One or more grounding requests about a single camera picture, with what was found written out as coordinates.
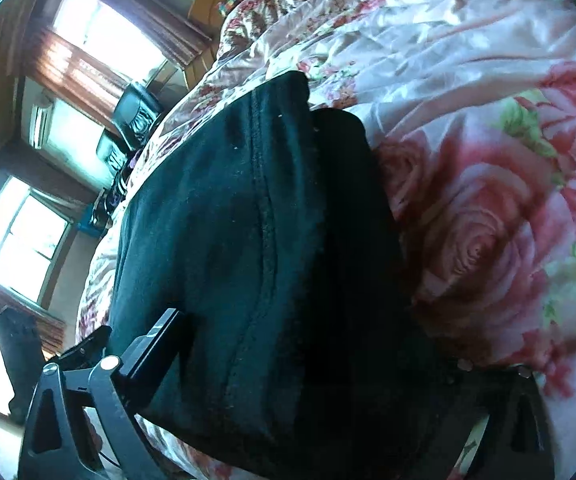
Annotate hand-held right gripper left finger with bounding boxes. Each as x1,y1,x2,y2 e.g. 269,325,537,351
18,307,184,480

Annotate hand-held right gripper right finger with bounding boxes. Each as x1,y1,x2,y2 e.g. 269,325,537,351
438,359,557,480

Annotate black pants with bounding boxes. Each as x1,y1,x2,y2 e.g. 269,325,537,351
108,70,469,479

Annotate blue box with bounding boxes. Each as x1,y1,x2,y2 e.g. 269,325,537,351
79,210,115,238

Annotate dark upright object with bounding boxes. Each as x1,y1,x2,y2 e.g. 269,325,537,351
0,305,46,426

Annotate pink floral bed sheet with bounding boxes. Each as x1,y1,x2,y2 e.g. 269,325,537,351
75,0,576,480

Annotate black office chair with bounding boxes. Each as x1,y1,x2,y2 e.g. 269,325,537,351
95,81,163,171

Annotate white air conditioner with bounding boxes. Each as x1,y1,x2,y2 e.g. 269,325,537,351
27,104,58,150

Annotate red-brown curtain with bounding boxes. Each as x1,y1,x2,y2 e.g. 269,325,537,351
22,30,135,128

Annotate wooden headboard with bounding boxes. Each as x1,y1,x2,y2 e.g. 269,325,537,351
187,0,291,78

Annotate floral pillow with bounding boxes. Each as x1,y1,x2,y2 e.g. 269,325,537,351
217,0,334,63

